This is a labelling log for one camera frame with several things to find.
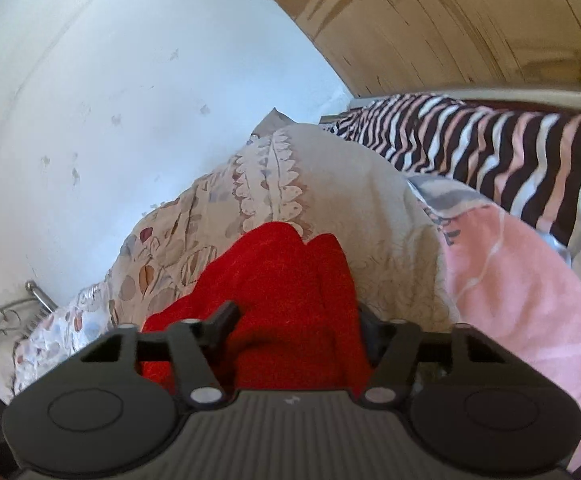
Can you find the red knit garment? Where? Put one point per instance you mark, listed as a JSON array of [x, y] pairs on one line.
[[280, 280]]

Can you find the wooden wardrobe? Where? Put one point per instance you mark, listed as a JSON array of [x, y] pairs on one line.
[[445, 20]]

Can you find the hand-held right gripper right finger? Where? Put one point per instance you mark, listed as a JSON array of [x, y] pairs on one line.
[[374, 336]]

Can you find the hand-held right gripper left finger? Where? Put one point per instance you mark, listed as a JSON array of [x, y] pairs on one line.
[[220, 322]]

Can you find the grey pillow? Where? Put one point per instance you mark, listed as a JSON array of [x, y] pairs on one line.
[[273, 122]]

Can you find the striped blanket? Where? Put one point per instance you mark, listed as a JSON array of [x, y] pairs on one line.
[[495, 150]]

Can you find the floral duvet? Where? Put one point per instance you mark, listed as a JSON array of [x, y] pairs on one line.
[[360, 200]]

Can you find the pink cloth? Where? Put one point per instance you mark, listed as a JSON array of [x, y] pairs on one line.
[[510, 300]]

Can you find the metal headboard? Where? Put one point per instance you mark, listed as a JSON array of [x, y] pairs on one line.
[[40, 297]]

